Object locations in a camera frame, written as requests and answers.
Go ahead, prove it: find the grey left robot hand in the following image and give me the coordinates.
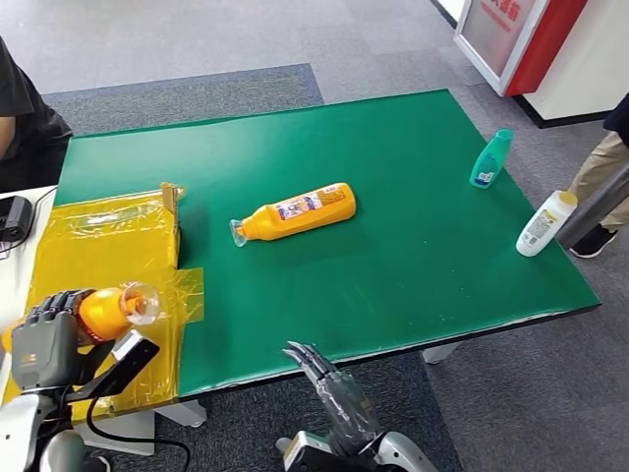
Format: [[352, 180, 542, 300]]
[[11, 288, 116, 393]]

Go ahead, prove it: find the white desk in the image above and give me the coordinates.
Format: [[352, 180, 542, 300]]
[[0, 185, 59, 340]]

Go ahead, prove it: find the seated person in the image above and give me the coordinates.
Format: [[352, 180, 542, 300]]
[[0, 35, 73, 194]]

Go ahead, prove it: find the white table foot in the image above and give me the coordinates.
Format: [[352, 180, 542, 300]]
[[73, 398, 207, 457], [422, 343, 464, 366]]

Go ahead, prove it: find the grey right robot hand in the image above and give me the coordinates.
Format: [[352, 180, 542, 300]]
[[282, 340, 384, 457]]

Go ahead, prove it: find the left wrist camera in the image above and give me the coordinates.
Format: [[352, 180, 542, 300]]
[[64, 328, 161, 404]]

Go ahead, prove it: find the yellow film covered cardboard box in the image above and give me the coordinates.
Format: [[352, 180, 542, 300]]
[[0, 182, 205, 425]]

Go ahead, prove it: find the white bottle with yellow cap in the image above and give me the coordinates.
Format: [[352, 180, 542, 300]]
[[516, 189, 578, 258]]

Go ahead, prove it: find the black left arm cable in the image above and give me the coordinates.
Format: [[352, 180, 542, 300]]
[[85, 395, 193, 472]]

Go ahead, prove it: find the teal bottle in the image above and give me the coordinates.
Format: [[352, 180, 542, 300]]
[[469, 128, 515, 190]]

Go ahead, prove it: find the standing person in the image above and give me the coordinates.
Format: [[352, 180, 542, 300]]
[[569, 90, 629, 260]]

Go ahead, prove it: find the grey metal pole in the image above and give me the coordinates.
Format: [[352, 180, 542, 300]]
[[555, 161, 629, 251]]

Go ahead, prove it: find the orange bottle with clear cap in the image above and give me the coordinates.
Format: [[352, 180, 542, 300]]
[[0, 281, 161, 356], [228, 182, 357, 249]]

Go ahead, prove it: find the green table mat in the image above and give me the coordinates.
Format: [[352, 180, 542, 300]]
[[54, 88, 602, 398]]

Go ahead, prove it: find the black device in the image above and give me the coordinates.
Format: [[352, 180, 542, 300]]
[[0, 195, 34, 244]]

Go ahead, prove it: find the white counter with black base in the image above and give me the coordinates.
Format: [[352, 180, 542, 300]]
[[514, 0, 629, 130]]

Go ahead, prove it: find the red and white sign board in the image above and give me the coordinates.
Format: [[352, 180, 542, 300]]
[[453, 0, 589, 99]]

